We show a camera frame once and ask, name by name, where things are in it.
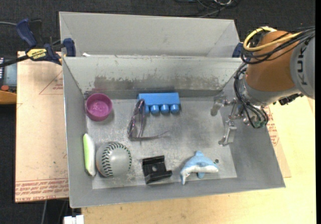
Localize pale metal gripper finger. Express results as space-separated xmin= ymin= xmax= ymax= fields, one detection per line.
xmin=210 ymin=97 xmax=236 ymax=117
xmin=217 ymin=118 xmax=238 ymax=147

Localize blue and white toy dolphin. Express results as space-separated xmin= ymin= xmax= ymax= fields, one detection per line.
xmin=180 ymin=150 xmax=220 ymax=185

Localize grey metal bin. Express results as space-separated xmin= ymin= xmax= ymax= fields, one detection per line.
xmin=59 ymin=11 xmax=286 ymax=209

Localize blue block with four pegs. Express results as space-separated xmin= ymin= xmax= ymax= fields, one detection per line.
xmin=136 ymin=92 xmax=182 ymax=116

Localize purple sunglasses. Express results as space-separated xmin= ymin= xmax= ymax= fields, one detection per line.
xmin=127 ymin=98 xmax=171 ymax=141

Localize grey baseball with green stitching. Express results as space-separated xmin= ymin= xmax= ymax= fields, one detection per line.
xmin=95 ymin=141 xmax=133 ymax=178

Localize purple plastic bowl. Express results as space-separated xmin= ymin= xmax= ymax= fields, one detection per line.
xmin=85 ymin=92 xmax=114 ymax=122

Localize brown cardboard board red print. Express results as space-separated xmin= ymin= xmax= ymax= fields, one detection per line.
xmin=14 ymin=50 xmax=292 ymax=204

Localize black plastic bracket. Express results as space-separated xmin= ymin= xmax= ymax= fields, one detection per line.
xmin=141 ymin=155 xmax=173 ymax=185

